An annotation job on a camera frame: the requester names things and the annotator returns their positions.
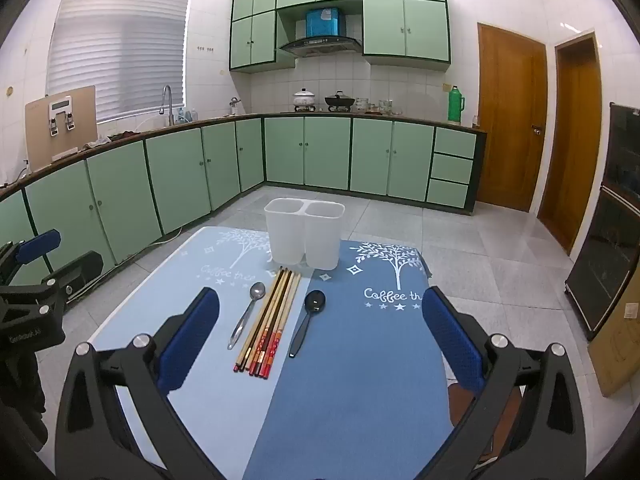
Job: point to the green thermos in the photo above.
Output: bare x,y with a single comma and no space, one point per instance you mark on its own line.
455,105

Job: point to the white two-compartment utensil holder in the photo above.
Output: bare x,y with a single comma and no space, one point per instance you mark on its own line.
287,235

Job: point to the brown wooden board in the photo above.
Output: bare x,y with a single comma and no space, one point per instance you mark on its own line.
37,132

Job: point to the person's left forearm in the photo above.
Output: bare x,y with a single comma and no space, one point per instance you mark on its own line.
17,400

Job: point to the black glass-front cabinet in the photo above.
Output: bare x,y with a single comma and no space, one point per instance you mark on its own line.
610,260

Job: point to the silver cooking pot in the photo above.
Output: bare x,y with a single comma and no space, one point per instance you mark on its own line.
304,97

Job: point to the small plastic bottles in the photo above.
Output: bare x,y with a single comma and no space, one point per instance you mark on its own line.
186,116

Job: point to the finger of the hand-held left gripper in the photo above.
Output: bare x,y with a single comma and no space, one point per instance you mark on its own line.
37,248
82,267

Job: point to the chrome kitchen faucet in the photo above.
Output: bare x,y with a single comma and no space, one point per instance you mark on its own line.
170,110

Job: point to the blue tree-print tablecloth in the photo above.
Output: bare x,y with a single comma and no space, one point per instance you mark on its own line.
360,360

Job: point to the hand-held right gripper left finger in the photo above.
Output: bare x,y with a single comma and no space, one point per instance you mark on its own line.
192,340

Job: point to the cardboard box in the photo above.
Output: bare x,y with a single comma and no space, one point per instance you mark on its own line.
620,355

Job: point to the tan wooden chopstick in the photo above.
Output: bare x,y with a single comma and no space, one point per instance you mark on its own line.
257,320
269,322

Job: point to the black plastic spoon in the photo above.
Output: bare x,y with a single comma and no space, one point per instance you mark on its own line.
315,301

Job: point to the green cabinet drawer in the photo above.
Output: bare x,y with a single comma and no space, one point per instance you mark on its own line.
447,193
455,142
451,168

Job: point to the white window blind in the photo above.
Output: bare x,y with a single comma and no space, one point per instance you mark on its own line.
120,45

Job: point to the white device with clips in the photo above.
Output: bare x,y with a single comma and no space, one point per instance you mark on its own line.
60,106

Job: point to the black range hood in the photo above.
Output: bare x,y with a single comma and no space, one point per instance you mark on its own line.
320,45

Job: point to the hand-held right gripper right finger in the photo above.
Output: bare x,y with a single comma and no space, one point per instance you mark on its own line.
450,340

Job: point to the small metal tap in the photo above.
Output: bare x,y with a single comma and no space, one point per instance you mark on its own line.
234,104

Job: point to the row of glass jars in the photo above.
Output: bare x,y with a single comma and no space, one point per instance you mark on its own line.
380,106

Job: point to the metal spoon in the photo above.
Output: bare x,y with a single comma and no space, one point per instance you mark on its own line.
257,291

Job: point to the brown wooden door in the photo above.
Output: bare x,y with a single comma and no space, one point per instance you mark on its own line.
575,150
510,120

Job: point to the black wok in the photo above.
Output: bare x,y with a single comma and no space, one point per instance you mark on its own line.
340,101

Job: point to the brown wooden chair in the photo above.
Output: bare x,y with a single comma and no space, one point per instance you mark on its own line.
462,405

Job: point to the green base cabinets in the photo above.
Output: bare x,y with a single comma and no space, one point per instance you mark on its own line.
325,150

